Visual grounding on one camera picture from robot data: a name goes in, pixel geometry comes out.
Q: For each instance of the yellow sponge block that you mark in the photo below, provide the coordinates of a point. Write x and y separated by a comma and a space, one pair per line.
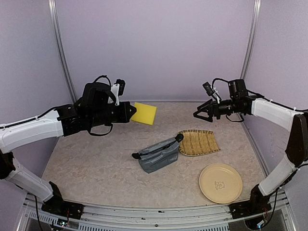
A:
145, 114

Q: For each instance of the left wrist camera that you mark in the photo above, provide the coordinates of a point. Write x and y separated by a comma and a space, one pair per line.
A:
117, 90

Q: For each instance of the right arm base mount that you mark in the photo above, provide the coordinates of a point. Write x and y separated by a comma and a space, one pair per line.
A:
257, 203

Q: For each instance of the right aluminium frame post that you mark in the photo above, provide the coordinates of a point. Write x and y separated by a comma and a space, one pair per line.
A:
251, 38

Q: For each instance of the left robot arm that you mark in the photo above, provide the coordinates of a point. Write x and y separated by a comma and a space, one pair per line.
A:
99, 105

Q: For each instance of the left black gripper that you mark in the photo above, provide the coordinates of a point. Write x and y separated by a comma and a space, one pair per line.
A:
125, 117

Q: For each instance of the grey zip pouch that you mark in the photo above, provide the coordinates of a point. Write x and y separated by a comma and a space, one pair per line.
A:
159, 155

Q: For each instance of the front aluminium rail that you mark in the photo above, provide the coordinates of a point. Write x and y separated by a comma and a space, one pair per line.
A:
193, 218

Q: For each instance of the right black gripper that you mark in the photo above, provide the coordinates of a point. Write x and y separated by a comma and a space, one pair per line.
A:
213, 110

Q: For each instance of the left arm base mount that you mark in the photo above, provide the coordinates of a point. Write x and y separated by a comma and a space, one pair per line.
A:
58, 206

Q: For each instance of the aluminium frame post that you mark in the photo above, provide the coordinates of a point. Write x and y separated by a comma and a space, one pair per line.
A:
251, 38
60, 48

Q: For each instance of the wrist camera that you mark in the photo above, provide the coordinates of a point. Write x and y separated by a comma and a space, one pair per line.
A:
117, 90
212, 92

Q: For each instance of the woven bamboo tray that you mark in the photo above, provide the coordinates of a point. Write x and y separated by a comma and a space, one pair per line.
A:
198, 142

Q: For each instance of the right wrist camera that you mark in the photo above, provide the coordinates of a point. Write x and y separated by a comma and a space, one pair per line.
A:
212, 92

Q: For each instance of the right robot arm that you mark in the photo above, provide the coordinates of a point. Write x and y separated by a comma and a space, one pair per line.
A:
280, 132

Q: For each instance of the left aluminium frame post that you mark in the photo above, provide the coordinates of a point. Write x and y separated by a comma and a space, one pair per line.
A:
60, 48

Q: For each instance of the beige round plate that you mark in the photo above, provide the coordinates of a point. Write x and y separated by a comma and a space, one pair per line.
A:
220, 183

